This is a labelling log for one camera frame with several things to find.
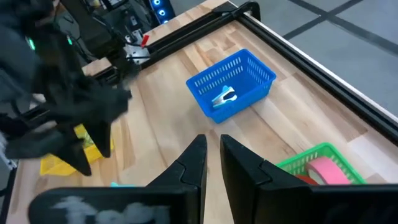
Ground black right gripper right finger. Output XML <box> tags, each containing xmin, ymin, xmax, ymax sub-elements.
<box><xmin>219</xmin><ymin>133</ymin><xmax>398</xmax><ymax>224</ymax></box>

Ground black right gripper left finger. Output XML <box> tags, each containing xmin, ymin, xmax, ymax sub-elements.
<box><xmin>27</xmin><ymin>133</ymin><xmax>208</xmax><ymax>224</ymax></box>

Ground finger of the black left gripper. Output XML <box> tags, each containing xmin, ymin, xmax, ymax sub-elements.
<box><xmin>55</xmin><ymin>129</ymin><xmax>93</xmax><ymax>177</ymax></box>
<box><xmin>86</xmin><ymin>119</ymin><xmax>113</xmax><ymax>159</ymax></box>

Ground yellow-green packet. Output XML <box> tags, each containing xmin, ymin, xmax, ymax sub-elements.
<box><xmin>81</xmin><ymin>130</ymin><xmax>96</xmax><ymax>149</ymax></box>

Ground pink tape roll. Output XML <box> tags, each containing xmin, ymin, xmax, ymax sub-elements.
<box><xmin>305</xmin><ymin>156</ymin><xmax>352</xmax><ymax>186</ymax></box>

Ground yellow plastic basket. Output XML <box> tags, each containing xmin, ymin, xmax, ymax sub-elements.
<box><xmin>39</xmin><ymin>123</ymin><xmax>114</xmax><ymax>177</ymax></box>

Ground green plastic basket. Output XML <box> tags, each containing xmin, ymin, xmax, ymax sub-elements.
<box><xmin>275</xmin><ymin>142</ymin><xmax>368</xmax><ymax>186</ymax></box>

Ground blue plastic basket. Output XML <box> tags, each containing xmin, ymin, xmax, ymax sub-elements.
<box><xmin>185</xmin><ymin>48</ymin><xmax>277</xmax><ymax>124</ymax></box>

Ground black computer blue lights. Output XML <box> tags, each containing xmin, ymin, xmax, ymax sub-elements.
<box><xmin>149</xmin><ymin>0</ymin><xmax>177</xmax><ymax>24</ymax></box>

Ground silver corner bracket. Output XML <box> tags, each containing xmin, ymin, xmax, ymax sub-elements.
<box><xmin>124</xmin><ymin>43</ymin><xmax>152</xmax><ymax>65</ymax></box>

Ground black aluminium table frame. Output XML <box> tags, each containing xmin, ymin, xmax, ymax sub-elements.
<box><xmin>0</xmin><ymin>1</ymin><xmax>398</xmax><ymax>218</ymax></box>

